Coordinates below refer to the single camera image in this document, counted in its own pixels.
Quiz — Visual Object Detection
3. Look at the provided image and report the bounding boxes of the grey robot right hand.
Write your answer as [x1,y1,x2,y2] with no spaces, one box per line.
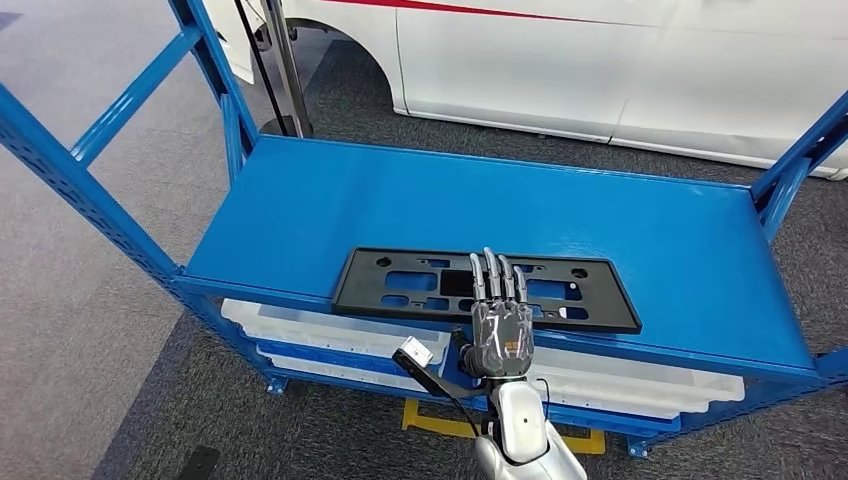
[450,246,537,380]

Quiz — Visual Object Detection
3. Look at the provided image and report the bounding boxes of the black plastic plate part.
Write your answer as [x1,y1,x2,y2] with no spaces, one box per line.
[331,246,643,335]

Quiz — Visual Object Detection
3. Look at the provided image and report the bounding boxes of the blue steel shelf rack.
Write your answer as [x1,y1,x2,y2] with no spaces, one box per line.
[0,0,848,460]

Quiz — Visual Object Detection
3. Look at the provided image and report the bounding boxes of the white car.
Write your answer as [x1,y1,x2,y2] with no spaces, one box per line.
[205,0,848,181]

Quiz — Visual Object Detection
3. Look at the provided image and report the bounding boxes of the black robot foot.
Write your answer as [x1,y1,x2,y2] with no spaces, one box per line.
[177,445,222,480]

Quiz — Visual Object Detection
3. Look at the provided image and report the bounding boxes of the silver stand pole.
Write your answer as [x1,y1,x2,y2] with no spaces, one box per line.
[263,0,314,139]

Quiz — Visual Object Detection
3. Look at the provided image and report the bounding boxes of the thin black rod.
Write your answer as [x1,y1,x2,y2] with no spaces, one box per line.
[233,0,291,137]

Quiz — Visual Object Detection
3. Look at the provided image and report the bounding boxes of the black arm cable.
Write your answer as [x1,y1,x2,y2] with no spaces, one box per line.
[433,377,554,468]

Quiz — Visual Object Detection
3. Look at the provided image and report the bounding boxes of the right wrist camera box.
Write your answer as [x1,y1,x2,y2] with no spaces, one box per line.
[392,336,495,402]

